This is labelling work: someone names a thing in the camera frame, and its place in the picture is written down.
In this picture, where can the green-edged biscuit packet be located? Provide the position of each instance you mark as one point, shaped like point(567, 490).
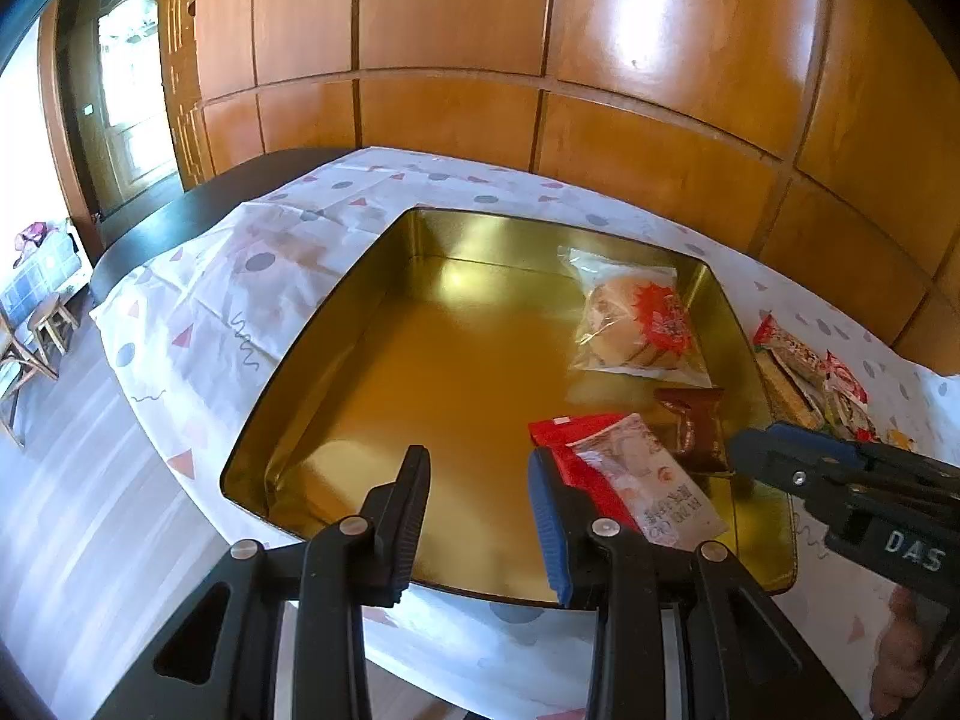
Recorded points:
point(788, 394)

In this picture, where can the red white candy packet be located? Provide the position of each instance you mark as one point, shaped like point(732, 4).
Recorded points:
point(838, 379)

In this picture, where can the small wooden stool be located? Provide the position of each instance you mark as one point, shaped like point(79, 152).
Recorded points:
point(52, 323)

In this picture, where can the white pink snack packet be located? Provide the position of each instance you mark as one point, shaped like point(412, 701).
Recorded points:
point(671, 509)

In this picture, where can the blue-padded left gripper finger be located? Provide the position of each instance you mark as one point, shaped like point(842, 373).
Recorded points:
point(821, 444)

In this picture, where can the shiny red snack packet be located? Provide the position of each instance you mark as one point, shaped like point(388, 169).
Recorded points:
point(559, 435)

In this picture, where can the plaid fabric chair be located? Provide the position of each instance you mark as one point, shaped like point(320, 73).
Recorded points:
point(56, 266)

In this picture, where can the wooden door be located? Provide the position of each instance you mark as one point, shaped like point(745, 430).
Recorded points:
point(107, 60)

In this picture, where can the gold metal tin tray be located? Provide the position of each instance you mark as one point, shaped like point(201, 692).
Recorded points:
point(455, 331)

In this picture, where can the dark brown snack packet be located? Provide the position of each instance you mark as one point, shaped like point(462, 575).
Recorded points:
point(700, 445)

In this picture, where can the white patterned tablecloth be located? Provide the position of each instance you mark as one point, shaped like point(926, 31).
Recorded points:
point(195, 331)

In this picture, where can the person's right hand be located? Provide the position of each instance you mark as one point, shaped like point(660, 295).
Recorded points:
point(899, 673)

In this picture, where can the red white cake packet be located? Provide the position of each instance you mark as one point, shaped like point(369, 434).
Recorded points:
point(633, 321)

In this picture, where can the long red cracker packet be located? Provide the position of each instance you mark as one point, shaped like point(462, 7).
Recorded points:
point(797, 355)

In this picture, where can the yellow white snack packet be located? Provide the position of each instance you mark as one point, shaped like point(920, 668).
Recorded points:
point(900, 440)

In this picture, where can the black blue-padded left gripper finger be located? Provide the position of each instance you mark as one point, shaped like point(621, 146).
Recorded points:
point(690, 631)

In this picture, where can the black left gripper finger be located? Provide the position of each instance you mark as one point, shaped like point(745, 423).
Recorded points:
point(775, 462)
point(217, 655)

